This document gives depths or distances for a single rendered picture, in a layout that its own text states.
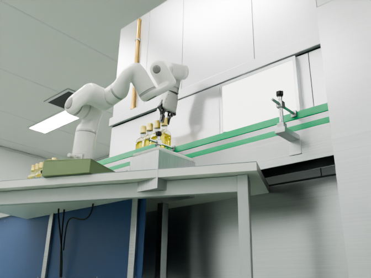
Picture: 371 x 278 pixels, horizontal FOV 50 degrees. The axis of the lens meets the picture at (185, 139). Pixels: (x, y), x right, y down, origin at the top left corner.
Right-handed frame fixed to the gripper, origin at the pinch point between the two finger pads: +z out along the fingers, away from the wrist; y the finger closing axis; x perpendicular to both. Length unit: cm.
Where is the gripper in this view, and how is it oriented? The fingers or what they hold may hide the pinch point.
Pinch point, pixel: (164, 119)
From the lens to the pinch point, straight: 209.8
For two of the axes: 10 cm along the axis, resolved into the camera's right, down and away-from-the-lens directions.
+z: -2.1, 9.6, -1.8
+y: -6.6, -2.8, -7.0
